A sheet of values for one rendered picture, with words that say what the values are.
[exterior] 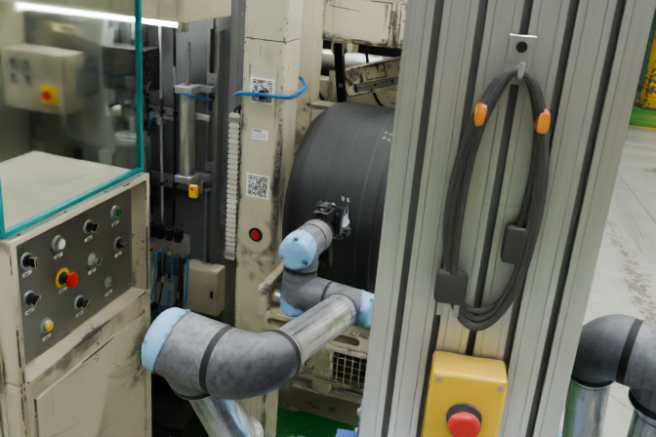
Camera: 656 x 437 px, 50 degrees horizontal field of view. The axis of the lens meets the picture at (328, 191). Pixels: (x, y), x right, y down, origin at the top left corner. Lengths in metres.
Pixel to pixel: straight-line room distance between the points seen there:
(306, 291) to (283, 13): 0.82
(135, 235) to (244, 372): 1.05
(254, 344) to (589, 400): 0.63
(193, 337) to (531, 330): 0.56
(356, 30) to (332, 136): 0.43
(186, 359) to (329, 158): 0.83
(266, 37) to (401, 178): 1.25
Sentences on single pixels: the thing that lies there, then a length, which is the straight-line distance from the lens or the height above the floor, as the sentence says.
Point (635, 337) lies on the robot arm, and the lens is 1.28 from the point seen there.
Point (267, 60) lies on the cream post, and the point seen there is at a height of 1.60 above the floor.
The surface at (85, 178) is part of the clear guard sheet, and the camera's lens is 1.85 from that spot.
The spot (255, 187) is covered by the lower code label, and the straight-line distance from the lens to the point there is 2.11.
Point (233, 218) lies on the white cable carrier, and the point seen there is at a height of 1.10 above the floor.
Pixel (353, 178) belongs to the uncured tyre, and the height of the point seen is 1.35.
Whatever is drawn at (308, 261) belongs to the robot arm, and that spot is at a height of 1.29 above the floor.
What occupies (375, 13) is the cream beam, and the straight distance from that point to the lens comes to 2.16.
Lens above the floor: 1.93
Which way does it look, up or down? 20 degrees down
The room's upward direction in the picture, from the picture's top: 5 degrees clockwise
